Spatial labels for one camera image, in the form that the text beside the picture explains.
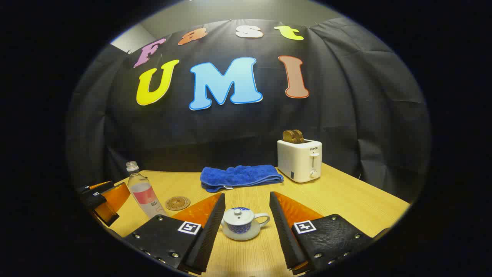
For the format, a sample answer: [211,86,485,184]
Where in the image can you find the blue folded towel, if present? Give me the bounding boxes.
[199,165,284,193]

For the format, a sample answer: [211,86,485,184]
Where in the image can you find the black backdrop cloth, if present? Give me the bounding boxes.
[65,17,431,204]

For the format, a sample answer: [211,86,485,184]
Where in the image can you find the round brown coaster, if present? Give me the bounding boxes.
[165,196,191,211]

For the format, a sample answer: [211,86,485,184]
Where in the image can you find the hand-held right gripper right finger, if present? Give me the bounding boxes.
[269,191,374,275]

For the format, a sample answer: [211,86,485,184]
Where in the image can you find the white blue teacup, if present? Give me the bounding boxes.
[220,210,271,241]

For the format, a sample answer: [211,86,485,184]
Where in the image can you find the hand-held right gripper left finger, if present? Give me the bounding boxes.
[123,192,226,275]

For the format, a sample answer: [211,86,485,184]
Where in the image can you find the white toaster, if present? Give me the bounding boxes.
[277,139,322,183]

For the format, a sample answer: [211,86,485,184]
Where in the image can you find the clear water bottle pink label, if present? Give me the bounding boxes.
[126,161,166,219]

